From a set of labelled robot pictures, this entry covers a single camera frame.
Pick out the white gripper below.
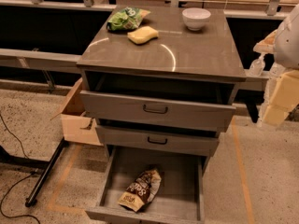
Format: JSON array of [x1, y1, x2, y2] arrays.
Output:
[[253, 30, 299, 126]]

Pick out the brown chip bag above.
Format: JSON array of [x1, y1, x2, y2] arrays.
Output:
[[118, 169, 162, 212]]

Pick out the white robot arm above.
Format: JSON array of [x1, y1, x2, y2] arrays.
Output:
[[249, 5, 299, 127]]

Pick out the grey drawer cabinet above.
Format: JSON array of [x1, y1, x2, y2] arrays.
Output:
[[76, 5, 247, 161]]

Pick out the grey bottom drawer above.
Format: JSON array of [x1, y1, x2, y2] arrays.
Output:
[[86, 147, 205, 224]]

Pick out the grey drawer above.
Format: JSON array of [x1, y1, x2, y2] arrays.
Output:
[[96, 126, 219, 156], [86, 147, 205, 224], [80, 91, 235, 132]]

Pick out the grey middle drawer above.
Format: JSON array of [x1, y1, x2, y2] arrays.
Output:
[[96, 126, 219, 156]]

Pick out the green chip bag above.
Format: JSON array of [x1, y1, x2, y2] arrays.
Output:
[[107, 7, 150, 31]]

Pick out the grey top drawer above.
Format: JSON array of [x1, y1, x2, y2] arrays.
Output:
[[80, 91, 235, 132]]

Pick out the left clear pump bottle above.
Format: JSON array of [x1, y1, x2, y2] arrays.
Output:
[[249, 53, 265, 77]]

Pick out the white bowl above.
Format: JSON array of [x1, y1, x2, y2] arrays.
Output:
[[182, 7, 211, 31]]

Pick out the yellow sponge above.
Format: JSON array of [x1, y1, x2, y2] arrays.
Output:
[[127, 26, 159, 45]]

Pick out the cardboard box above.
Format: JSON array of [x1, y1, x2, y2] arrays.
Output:
[[52, 78, 101, 146]]

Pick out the black stand leg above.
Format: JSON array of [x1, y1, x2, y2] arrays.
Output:
[[25, 139, 68, 207]]

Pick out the grey metal shelf rail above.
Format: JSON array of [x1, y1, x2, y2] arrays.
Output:
[[0, 49, 80, 74]]

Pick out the black floor cable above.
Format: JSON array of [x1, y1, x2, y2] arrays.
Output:
[[0, 114, 41, 224]]

